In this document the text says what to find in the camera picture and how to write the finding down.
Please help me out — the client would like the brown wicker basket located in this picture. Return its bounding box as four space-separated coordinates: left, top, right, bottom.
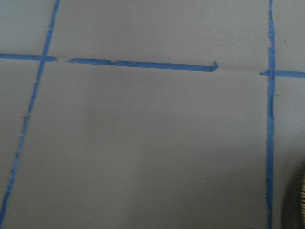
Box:
301 174 305 221

